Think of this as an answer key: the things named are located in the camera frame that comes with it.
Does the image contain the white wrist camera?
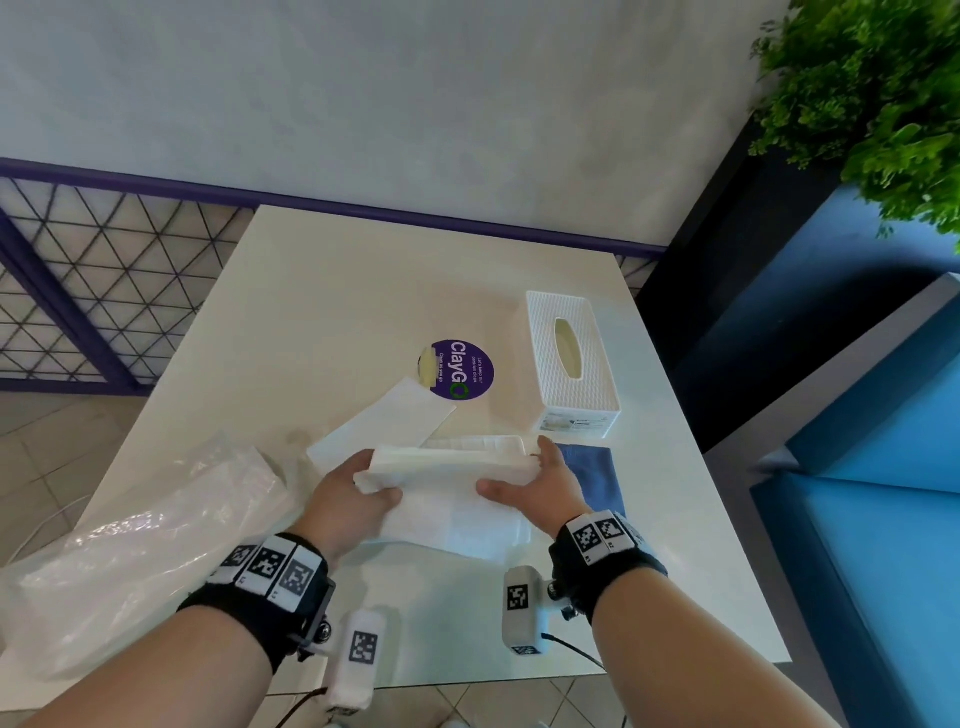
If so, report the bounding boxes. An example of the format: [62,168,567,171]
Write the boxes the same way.
[501,566,554,657]
[323,609,392,714]

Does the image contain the black right camera cable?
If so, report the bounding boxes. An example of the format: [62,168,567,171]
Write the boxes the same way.
[540,633,610,671]

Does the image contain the black camera cable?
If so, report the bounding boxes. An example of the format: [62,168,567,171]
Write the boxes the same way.
[273,685,331,728]
[540,633,610,671]

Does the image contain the blue bench seat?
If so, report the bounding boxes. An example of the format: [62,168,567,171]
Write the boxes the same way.
[703,186,960,728]

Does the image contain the clear plastic bag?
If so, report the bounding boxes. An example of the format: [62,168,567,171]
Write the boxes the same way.
[0,428,318,684]

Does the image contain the white floor cable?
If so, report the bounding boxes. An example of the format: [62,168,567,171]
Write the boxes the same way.
[6,489,100,565]

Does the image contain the person's left forearm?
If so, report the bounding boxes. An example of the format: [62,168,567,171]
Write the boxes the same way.
[21,600,276,728]

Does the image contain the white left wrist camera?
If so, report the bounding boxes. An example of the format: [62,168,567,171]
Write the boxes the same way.
[323,609,392,714]

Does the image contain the green leafy plant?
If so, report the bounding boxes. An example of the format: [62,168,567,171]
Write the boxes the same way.
[749,0,960,258]

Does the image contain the white woven tissue box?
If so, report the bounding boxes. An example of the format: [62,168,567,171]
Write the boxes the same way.
[525,289,623,438]

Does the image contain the white tissue sheet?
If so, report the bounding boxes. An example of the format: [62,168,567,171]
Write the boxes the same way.
[306,376,459,477]

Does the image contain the blue cloth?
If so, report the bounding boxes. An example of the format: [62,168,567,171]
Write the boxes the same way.
[557,443,628,520]

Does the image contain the black left camera cable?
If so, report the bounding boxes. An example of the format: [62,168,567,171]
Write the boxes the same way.
[273,685,331,728]

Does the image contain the round purple sticker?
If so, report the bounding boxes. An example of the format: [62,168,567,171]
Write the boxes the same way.
[414,336,497,405]

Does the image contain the black wristband with markers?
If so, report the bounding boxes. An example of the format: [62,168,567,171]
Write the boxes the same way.
[177,532,337,674]
[548,510,669,628]

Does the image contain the person's right forearm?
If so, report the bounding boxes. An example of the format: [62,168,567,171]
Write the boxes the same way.
[591,576,852,728]

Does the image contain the black planter partition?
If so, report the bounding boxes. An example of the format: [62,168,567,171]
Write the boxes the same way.
[634,111,852,454]

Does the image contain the person's left hand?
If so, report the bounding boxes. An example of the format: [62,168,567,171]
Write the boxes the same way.
[296,448,404,567]

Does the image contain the stack of white tissues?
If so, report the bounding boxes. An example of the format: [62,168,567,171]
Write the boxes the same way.
[352,434,546,564]

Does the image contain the person's right hand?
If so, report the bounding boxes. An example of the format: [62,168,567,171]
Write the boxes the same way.
[476,435,594,541]

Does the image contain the black right wristband with markers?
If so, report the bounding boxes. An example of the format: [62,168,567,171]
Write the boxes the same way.
[548,510,669,628]

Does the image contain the purple lattice railing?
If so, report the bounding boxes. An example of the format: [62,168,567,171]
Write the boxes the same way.
[0,156,669,396]

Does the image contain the black left wristband with markers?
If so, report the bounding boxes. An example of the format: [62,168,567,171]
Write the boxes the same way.
[177,532,337,674]

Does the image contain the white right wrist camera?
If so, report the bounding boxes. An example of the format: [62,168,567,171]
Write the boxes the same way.
[501,566,554,657]

